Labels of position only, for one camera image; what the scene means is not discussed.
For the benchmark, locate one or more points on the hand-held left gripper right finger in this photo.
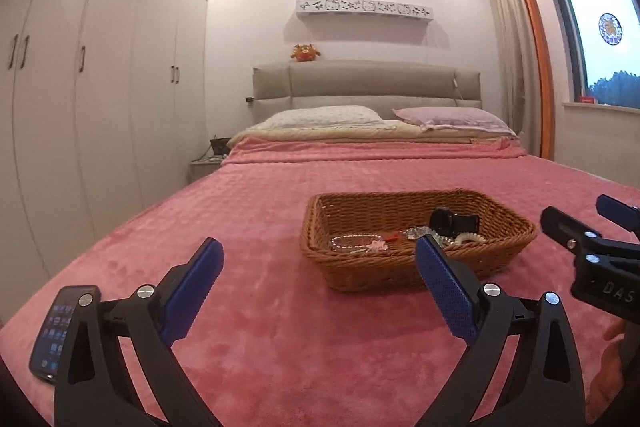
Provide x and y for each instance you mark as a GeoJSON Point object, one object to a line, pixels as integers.
{"type": "Point", "coordinates": [445, 292]}

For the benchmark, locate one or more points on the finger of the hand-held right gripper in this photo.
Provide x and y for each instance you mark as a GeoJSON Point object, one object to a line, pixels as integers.
{"type": "Point", "coordinates": [617, 209]}
{"type": "Point", "coordinates": [560, 222]}

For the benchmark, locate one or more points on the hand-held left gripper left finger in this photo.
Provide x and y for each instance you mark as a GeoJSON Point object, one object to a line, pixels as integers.
{"type": "Point", "coordinates": [195, 292]}

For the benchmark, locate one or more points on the black wristwatch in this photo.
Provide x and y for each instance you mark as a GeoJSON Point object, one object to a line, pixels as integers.
{"type": "Point", "coordinates": [450, 222]}

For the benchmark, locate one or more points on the brown wicker basket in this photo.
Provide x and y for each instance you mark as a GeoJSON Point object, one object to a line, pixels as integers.
{"type": "Point", "coordinates": [375, 277]}

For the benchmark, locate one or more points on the person's right hand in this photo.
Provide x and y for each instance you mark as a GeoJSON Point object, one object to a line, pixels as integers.
{"type": "Point", "coordinates": [610, 357]}

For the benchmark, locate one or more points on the orange red hair accessory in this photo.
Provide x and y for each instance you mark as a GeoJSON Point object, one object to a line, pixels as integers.
{"type": "Point", "coordinates": [395, 236]}

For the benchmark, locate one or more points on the pink blanket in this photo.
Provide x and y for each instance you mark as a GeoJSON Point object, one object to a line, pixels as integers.
{"type": "Point", "coordinates": [250, 232]}

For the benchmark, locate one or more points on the small red box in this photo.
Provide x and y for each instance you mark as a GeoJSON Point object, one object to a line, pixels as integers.
{"type": "Point", "coordinates": [588, 99]}

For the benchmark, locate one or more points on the white nightstand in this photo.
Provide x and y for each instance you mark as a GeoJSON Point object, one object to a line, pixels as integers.
{"type": "Point", "coordinates": [205, 168]}

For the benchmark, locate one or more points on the window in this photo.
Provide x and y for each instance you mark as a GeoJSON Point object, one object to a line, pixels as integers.
{"type": "Point", "coordinates": [600, 72]}

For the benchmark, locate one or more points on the black smartphone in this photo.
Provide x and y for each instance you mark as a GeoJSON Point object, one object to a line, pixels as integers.
{"type": "Point", "coordinates": [55, 332]}

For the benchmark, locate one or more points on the dark bag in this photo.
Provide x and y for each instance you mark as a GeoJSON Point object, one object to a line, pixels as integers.
{"type": "Point", "coordinates": [221, 147]}

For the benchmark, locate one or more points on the pink pillow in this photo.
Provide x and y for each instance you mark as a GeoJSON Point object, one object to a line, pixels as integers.
{"type": "Point", "coordinates": [450, 117]}

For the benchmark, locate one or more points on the beige and orange curtain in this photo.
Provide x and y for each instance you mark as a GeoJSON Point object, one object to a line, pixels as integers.
{"type": "Point", "coordinates": [505, 57]}

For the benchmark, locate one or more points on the round window sticker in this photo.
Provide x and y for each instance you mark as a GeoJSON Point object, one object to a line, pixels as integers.
{"type": "Point", "coordinates": [610, 29]}

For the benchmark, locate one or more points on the beige bed sheet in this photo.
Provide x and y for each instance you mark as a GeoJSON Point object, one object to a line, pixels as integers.
{"type": "Point", "coordinates": [325, 135]}

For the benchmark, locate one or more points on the white wardrobe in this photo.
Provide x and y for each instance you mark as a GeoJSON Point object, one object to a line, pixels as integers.
{"type": "Point", "coordinates": [125, 107]}

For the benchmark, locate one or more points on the white pillow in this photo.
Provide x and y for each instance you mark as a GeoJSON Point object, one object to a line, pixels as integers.
{"type": "Point", "coordinates": [320, 117]}

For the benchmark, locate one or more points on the beige padded headboard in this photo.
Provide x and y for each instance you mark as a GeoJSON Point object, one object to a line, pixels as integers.
{"type": "Point", "coordinates": [365, 82]}

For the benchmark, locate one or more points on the orange plush toy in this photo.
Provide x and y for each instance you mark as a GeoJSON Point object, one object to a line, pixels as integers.
{"type": "Point", "coordinates": [305, 53]}

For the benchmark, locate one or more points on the white wall shelf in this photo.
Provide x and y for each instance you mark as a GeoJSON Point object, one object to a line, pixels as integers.
{"type": "Point", "coordinates": [365, 8]}

